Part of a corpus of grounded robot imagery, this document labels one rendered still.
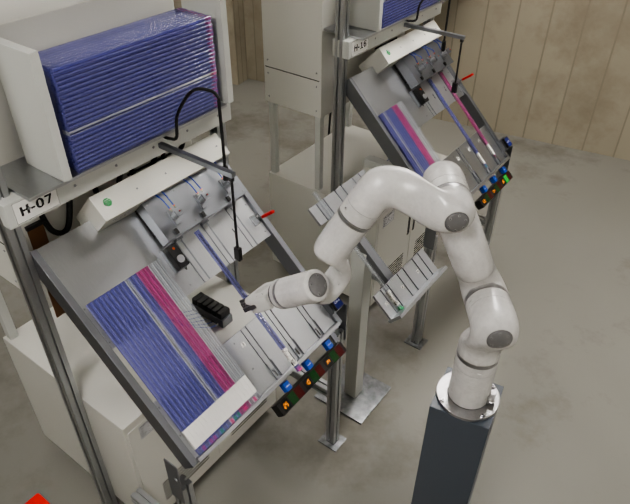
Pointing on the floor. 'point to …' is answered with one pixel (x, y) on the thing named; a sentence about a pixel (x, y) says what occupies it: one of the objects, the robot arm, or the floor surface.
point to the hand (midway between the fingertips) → (248, 301)
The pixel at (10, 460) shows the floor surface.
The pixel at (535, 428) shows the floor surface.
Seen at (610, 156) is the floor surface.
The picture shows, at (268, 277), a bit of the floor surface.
